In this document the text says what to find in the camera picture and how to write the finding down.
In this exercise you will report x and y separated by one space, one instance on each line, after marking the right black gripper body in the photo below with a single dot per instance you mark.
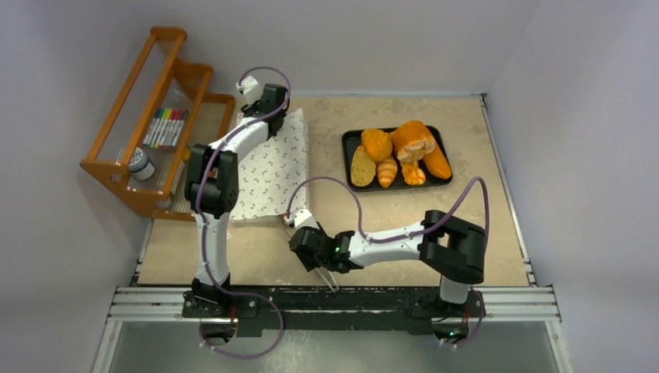
302 245

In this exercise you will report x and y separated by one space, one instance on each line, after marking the metal tongs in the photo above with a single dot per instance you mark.
328 278

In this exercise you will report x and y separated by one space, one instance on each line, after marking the white patterned paper bag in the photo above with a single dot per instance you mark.
271 171

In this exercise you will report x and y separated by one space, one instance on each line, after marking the sliced seeded fake bread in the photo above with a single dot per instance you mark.
362 168

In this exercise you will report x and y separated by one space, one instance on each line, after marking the fake croissant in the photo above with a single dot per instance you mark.
386 170

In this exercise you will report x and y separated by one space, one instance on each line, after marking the lumpy orange fake bread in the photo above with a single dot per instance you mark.
376 143

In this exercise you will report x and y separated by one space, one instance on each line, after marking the large fake bread loaf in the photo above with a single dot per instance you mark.
412 141

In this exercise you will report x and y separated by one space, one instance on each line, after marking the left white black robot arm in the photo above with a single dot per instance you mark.
212 187

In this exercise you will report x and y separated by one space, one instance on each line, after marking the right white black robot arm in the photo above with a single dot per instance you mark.
453 247

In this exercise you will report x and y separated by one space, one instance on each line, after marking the black plastic tray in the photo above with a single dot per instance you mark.
350 140

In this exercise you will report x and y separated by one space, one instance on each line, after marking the set of coloured markers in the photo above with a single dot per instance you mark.
165 128

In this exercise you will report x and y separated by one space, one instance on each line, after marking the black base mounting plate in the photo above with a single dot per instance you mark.
415 310

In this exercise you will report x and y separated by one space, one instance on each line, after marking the orange wooden shelf rack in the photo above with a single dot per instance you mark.
158 78

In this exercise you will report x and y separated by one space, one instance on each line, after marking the white blue tape roll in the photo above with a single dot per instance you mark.
140 165

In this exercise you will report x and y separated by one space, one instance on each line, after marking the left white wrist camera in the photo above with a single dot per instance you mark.
250 89

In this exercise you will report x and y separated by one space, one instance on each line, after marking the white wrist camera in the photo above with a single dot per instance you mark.
250 89
300 218

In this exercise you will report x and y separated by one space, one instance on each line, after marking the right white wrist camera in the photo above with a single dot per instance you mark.
300 218

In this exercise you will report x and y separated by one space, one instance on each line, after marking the aluminium rail frame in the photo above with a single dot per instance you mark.
514 323

